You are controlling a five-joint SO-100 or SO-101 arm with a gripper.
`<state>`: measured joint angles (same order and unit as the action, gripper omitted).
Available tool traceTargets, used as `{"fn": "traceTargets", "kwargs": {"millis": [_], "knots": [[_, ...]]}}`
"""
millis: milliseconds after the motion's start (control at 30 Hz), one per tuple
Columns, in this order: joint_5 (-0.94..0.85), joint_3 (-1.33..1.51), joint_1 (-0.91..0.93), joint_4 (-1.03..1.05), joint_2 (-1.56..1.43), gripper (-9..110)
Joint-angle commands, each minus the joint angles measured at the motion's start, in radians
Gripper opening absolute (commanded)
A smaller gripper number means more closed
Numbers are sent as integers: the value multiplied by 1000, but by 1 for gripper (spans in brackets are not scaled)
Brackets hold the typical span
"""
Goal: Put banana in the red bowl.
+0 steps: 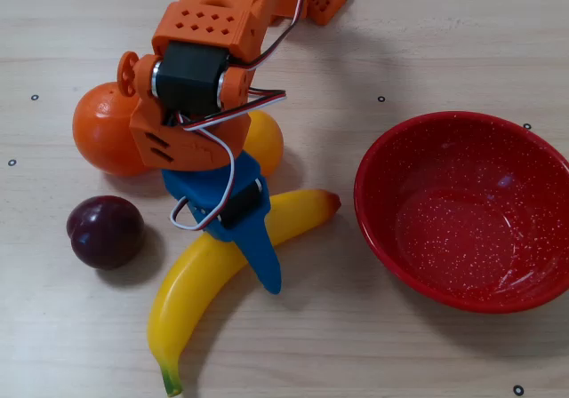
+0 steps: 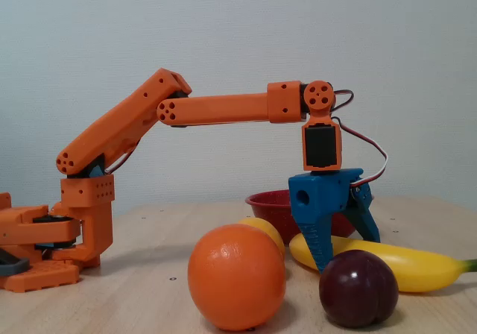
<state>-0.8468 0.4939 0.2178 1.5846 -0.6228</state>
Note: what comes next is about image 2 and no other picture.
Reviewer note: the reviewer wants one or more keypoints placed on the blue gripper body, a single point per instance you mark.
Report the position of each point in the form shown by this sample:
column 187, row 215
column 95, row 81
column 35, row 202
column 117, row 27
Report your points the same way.
column 320, row 194

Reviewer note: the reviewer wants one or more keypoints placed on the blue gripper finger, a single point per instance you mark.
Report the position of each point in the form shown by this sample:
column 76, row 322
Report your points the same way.
column 318, row 241
column 365, row 222

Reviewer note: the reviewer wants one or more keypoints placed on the yellow toy banana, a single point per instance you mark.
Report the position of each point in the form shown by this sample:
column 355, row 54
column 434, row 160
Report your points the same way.
column 417, row 267

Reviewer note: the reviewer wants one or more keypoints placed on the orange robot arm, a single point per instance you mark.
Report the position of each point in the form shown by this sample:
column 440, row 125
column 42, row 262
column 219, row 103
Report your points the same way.
column 223, row 106

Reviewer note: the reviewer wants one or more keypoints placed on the orange robot base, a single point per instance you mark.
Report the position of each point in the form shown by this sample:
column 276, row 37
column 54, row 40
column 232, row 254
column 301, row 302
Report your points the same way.
column 41, row 278

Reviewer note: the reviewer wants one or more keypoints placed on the red speckled enamel bowl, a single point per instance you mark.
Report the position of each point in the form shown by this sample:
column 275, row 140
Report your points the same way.
column 268, row 211

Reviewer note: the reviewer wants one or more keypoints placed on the small yellow toy fruit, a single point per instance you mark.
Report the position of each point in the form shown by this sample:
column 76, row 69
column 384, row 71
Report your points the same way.
column 266, row 229

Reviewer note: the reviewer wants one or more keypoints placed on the dark purple toy plum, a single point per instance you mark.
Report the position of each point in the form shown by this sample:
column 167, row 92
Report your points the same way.
column 357, row 289

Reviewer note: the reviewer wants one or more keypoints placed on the orange toy fruit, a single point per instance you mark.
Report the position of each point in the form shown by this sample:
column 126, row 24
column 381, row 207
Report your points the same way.
column 234, row 278

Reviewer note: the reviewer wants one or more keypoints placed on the dark grey table clamp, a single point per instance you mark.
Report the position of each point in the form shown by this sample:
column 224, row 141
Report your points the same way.
column 15, row 266

